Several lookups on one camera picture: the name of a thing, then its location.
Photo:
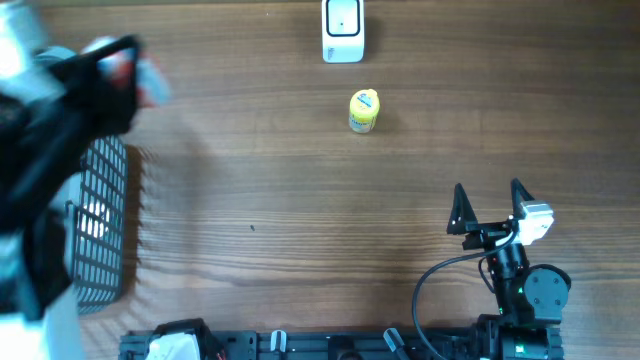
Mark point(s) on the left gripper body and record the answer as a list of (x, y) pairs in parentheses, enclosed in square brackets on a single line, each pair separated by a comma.
[(83, 108)]

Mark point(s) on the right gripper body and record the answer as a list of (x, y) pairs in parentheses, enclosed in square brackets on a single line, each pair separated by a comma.
[(485, 234)]

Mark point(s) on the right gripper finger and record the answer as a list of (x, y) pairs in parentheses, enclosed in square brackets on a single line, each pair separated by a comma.
[(462, 218), (519, 195)]

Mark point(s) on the yellow bottle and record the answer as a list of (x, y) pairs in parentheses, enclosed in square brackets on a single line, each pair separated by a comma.
[(364, 108)]

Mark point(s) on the red white tissue pack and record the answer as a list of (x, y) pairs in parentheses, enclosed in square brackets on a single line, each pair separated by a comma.
[(145, 80)]

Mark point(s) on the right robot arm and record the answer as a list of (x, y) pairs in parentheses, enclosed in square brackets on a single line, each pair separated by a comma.
[(530, 297)]

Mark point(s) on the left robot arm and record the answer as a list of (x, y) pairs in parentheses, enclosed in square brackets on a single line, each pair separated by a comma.
[(38, 307)]

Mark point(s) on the white barcode scanner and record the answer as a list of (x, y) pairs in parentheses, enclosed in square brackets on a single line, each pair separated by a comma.
[(343, 31)]

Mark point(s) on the grey plastic shopping basket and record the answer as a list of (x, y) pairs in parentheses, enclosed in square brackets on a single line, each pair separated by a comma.
[(93, 200)]

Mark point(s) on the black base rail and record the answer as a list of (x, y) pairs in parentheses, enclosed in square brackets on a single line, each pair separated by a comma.
[(392, 343)]

